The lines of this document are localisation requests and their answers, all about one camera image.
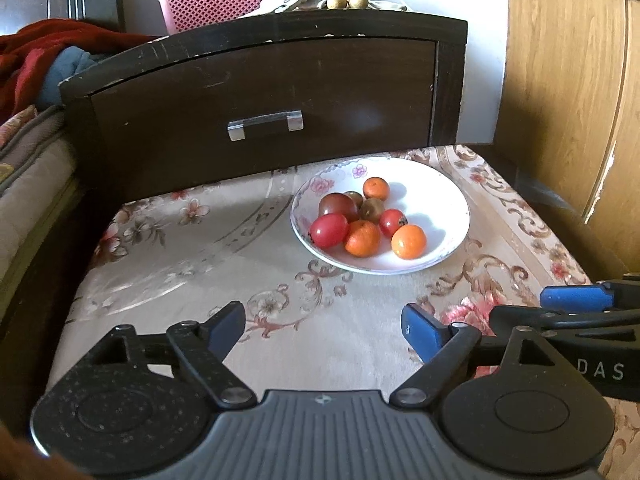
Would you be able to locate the metal drawer handle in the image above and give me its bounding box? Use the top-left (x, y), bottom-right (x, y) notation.
top-left (227, 110), bottom-right (305, 142)

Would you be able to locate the orange tangerine back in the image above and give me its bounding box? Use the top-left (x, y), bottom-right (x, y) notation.
top-left (362, 177), bottom-right (390, 202)

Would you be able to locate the brown longan front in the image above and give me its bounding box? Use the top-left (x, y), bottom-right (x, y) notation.
top-left (359, 197), bottom-right (385, 224)

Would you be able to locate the red blanket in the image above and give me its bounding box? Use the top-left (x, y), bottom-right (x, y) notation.
top-left (1, 18), bottom-right (153, 122)

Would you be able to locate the red cherry tomato with stem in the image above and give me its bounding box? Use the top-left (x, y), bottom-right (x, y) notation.
top-left (378, 209), bottom-right (408, 238)

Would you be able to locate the dark wooden nightstand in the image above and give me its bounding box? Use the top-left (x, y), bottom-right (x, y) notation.
top-left (60, 10), bottom-right (468, 202)

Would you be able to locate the bed mattress with quilts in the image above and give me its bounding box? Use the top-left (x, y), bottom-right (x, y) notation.
top-left (1, 105), bottom-right (77, 312)

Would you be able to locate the longan on nightstand right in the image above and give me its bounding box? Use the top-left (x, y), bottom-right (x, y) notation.
top-left (347, 0), bottom-right (369, 9)

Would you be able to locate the wooden wardrobe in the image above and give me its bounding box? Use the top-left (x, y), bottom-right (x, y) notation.
top-left (496, 0), bottom-right (639, 278)

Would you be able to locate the longan on nightstand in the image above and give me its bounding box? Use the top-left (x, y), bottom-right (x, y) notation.
top-left (326, 0), bottom-right (348, 10)
top-left (347, 0), bottom-right (369, 9)

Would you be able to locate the orange tangerine front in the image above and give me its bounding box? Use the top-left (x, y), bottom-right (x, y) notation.
top-left (390, 224), bottom-right (427, 260)

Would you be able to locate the white floral bowl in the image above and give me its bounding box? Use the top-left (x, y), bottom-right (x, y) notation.
top-left (290, 156), bottom-right (471, 275)

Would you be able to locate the brown longan back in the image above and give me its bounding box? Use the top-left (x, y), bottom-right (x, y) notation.
top-left (345, 191), bottom-right (363, 208)

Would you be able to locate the orange tangerine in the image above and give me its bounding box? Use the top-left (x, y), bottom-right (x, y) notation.
top-left (343, 220), bottom-right (381, 258)
top-left (390, 224), bottom-right (427, 260)
top-left (362, 177), bottom-right (390, 202)

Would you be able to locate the large dark red tomato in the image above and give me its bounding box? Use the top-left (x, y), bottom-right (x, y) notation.
top-left (318, 193), bottom-right (359, 222)

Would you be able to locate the brown longan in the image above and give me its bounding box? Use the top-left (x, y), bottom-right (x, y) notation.
top-left (345, 191), bottom-right (363, 208)
top-left (359, 197), bottom-right (385, 224)

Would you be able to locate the blue garment on bed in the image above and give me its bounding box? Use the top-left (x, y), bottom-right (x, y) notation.
top-left (35, 46), bottom-right (104, 110)

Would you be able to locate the dark red oval tomato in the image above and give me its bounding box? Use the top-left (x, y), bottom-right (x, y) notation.
top-left (309, 212), bottom-right (349, 249)

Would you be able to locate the longan on nightstand left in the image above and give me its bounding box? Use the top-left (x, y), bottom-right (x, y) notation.
top-left (326, 0), bottom-right (348, 10)

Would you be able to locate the white cloth on nightstand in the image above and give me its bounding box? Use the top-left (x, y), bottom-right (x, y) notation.
top-left (245, 0), bottom-right (409, 18)

